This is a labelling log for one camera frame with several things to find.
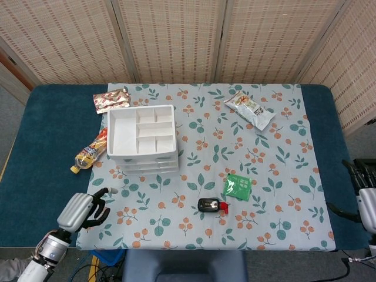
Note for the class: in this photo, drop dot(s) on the blue padded chair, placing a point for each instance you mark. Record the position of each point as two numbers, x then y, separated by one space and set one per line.
185 264

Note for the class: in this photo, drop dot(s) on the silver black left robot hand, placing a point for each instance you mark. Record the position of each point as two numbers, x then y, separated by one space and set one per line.
73 211

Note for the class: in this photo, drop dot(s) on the gold red snack packet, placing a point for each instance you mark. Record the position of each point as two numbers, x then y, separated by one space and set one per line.
111 100

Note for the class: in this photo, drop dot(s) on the floral patterned tablecloth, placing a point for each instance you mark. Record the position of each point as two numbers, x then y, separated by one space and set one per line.
205 141

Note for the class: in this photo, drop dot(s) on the white drawer organizer box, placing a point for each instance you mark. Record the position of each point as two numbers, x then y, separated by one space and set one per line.
123 132

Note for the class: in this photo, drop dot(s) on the clear plastic drawer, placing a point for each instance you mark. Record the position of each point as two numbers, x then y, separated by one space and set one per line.
147 160
147 166
147 171

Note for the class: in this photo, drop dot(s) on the green tea sachet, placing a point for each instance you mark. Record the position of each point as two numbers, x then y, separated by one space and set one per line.
237 188

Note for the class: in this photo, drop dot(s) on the wooden door with brown frame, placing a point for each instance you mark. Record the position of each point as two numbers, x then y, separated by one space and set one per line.
8 79

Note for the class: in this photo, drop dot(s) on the woven bamboo folding screen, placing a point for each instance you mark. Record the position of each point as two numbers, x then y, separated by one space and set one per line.
176 38

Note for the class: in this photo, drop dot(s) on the white nut snack bag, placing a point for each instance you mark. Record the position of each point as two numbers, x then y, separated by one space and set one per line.
249 110

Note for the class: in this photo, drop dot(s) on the black ink bottle red cap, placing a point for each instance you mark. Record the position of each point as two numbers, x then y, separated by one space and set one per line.
208 204

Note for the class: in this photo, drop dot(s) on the blue plastic bin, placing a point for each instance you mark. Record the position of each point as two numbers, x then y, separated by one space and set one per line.
107 256

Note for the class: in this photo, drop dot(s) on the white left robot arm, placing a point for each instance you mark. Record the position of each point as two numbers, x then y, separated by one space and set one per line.
54 246

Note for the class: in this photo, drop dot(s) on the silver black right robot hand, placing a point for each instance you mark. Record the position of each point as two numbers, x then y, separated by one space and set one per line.
368 205

